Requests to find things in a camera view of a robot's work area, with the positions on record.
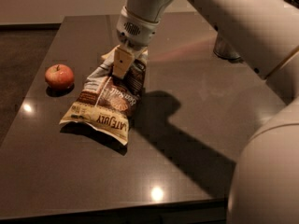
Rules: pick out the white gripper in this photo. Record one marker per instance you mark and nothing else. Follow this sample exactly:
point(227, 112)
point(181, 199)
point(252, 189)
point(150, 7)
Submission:
point(136, 30)

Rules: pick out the brown chip bag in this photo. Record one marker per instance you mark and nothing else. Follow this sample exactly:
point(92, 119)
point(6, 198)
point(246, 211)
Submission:
point(106, 103)

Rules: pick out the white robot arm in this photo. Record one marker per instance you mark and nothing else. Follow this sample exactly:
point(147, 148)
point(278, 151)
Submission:
point(233, 130)

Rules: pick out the red apple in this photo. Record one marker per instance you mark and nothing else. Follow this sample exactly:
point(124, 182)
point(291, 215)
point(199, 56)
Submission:
point(59, 77)

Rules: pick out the yellow sponge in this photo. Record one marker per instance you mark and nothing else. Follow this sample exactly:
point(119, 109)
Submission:
point(105, 56)

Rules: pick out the metal bucket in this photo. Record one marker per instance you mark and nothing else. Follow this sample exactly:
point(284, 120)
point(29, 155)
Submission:
point(224, 50)

